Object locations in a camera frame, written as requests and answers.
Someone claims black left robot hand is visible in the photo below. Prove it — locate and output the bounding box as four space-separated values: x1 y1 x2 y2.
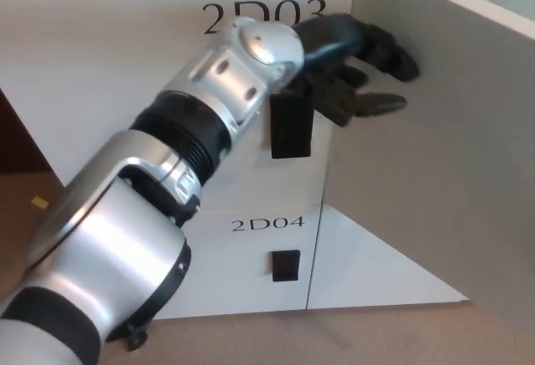
288 13 421 128

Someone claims white hinged cabinet door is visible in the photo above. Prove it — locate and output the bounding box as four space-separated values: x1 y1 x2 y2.
321 0 535 345

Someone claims white cabinet door marked 2D03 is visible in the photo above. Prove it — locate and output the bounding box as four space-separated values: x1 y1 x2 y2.
0 0 359 215

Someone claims white cabinet door marked 2D08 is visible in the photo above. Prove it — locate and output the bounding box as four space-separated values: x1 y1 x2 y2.
307 204 471 310

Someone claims white cabinet door marked 2D04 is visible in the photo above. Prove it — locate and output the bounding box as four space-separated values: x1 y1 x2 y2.
154 205 324 321

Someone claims large black door handle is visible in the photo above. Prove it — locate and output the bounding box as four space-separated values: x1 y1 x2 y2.
270 92 315 160

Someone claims small black door handle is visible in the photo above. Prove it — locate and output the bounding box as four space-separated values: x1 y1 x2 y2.
271 250 301 283

